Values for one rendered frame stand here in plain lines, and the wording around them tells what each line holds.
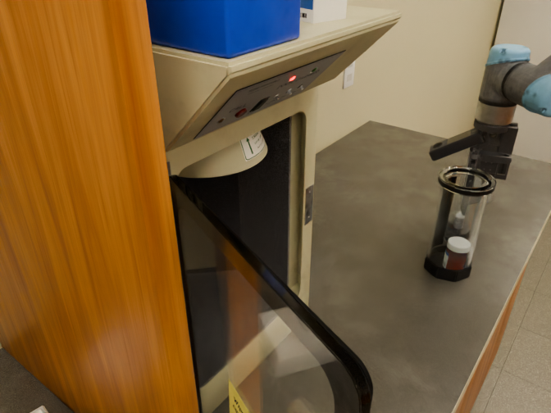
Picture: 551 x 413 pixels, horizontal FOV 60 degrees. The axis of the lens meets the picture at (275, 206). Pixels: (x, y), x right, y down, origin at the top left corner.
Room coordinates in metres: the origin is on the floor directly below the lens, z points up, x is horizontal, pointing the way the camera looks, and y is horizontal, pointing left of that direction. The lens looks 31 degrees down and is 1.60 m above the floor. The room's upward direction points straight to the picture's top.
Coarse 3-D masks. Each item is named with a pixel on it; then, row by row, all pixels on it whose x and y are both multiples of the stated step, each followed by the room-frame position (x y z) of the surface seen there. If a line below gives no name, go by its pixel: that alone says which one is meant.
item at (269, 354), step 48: (192, 192) 0.38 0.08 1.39; (192, 240) 0.37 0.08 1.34; (192, 288) 0.39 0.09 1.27; (240, 288) 0.29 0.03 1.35; (192, 336) 0.40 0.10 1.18; (240, 336) 0.29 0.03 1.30; (288, 336) 0.23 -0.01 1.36; (240, 384) 0.30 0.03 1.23; (288, 384) 0.23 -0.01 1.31; (336, 384) 0.19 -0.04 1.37
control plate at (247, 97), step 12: (324, 60) 0.53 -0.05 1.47; (288, 72) 0.47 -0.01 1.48; (300, 72) 0.50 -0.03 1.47; (312, 72) 0.54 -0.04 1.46; (252, 84) 0.42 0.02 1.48; (264, 84) 0.45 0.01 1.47; (276, 84) 0.48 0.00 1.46; (288, 84) 0.51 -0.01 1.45; (300, 84) 0.55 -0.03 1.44; (240, 96) 0.43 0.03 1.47; (252, 96) 0.45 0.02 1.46; (264, 96) 0.49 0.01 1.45; (288, 96) 0.56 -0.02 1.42; (228, 108) 0.43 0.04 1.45; (240, 108) 0.46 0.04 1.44; (252, 108) 0.49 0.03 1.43; (216, 120) 0.44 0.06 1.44; (228, 120) 0.47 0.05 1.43; (204, 132) 0.45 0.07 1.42
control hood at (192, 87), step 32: (320, 32) 0.49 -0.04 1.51; (352, 32) 0.52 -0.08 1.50; (384, 32) 0.62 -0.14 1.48; (160, 64) 0.41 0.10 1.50; (192, 64) 0.39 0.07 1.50; (224, 64) 0.37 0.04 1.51; (256, 64) 0.39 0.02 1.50; (288, 64) 0.45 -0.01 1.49; (160, 96) 0.42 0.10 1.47; (192, 96) 0.39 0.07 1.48; (224, 96) 0.40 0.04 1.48; (192, 128) 0.41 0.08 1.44
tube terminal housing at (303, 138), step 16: (304, 96) 0.66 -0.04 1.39; (272, 112) 0.60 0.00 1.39; (288, 112) 0.63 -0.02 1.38; (304, 112) 0.66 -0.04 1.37; (224, 128) 0.53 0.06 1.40; (240, 128) 0.55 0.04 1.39; (256, 128) 0.57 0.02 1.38; (304, 128) 0.70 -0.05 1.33; (192, 144) 0.48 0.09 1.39; (208, 144) 0.50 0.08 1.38; (224, 144) 0.53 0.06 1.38; (304, 144) 0.70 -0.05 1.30; (176, 160) 0.47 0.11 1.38; (192, 160) 0.48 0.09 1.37; (304, 160) 0.67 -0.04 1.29; (304, 176) 0.67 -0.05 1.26; (304, 192) 0.67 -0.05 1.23; (304, 208) 0.67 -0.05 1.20; (304, 240) 0.67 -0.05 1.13; (304, 256) 0.68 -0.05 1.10; (304, 272) 0.68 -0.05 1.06; (304, 288) 0.68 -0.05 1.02
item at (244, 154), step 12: (240, 144) 0.59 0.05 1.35; (252, 144) 0.60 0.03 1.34; (264, 144) 0.63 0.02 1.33; (216, 156) 0.57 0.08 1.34; (228, 156) 0.57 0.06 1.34; (240, 156) 0.58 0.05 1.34; (252, 156) 0.59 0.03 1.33; (264, 156) 0.62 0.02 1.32; (192, 168) 0.56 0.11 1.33; (204, 168) 0.56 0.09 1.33; (216, 168) 0.56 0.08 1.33; (228, 168) 0.56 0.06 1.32; (240, 168) 0.57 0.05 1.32
